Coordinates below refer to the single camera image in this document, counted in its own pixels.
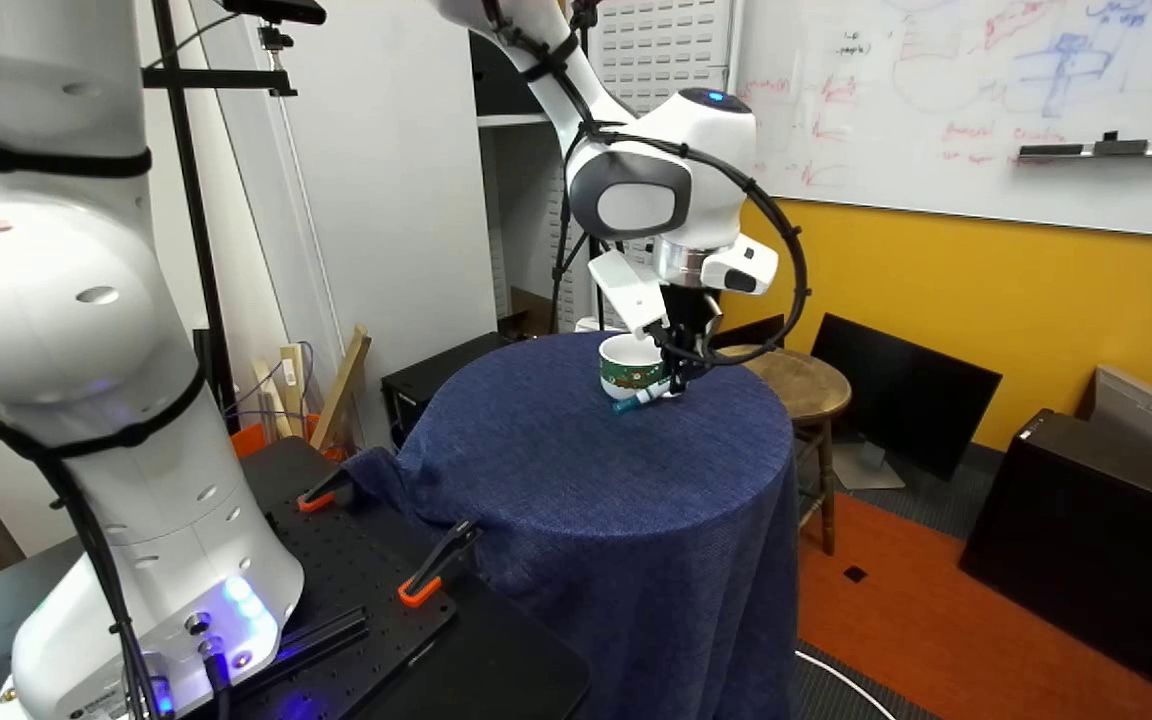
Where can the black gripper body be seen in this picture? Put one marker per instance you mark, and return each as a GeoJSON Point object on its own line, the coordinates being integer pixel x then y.
{"type": "Point", "coordinates": [688, 313]}

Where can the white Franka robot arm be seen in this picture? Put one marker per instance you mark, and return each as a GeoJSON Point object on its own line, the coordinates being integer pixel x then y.
{"type": "Point", "coordinates": [58, 307]}

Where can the green white Christmas mug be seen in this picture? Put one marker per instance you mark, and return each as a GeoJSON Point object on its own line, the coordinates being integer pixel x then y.
{"type": "Point", "coordinates": [625, 371]}

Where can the round wooden stool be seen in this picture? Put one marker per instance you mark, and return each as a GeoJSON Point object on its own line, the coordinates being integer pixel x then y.
{"type": "Point", "coordinates": [810, 386]}

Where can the blue denim tablecloth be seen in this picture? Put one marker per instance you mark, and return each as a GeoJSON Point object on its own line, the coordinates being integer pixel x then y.
{"type": "Point", "coordinates": [602, 534]}

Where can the black flat monitor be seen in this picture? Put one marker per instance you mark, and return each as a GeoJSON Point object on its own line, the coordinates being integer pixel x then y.
{"type": "Point", "coordinates": [919, 393]}

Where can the black computer tower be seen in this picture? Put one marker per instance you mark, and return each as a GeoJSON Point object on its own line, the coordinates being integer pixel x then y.
{"type": "Point", "coordinates": [437, 386]}

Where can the white pegboard cabinet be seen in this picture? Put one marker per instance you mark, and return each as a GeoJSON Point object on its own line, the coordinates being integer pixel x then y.
{"type": "Point", "coordinates": [657, 52]}

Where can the orange black clamp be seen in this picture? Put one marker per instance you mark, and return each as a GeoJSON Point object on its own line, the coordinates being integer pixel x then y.
{"type": "Point", "coordinates": [323, 495]}
{"type": "Point", "coordinates": [426, 583]}

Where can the wooden planks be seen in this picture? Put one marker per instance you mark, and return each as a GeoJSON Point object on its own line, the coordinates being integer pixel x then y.
{"type": "Point", "coordinates": [337, 393]}

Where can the black whiteboard eraser tray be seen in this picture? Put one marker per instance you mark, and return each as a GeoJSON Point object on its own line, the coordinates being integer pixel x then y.
{"type": "Point", "coordinates": [1099, 151]}

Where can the black computer case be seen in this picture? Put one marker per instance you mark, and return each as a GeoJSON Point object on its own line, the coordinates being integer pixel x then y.
{"type": "Point", "coordinates": [1099, 562]}

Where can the white wrist mount plate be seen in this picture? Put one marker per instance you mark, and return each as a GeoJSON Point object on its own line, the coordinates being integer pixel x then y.
{"type": "Point", "coordinates": [625, 292]}

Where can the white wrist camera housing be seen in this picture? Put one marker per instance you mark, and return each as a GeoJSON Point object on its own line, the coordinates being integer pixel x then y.
{"type": "Point", "coordinates": [741, 268]}

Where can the wall whiteboard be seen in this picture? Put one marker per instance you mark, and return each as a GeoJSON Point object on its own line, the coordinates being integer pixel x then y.
{"type": "Point", "coordinates": [979, 95]}

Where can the black camera tripod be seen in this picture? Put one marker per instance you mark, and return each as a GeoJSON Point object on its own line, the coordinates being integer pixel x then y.
{"type": "Point", "coordinates": [187, 200]}

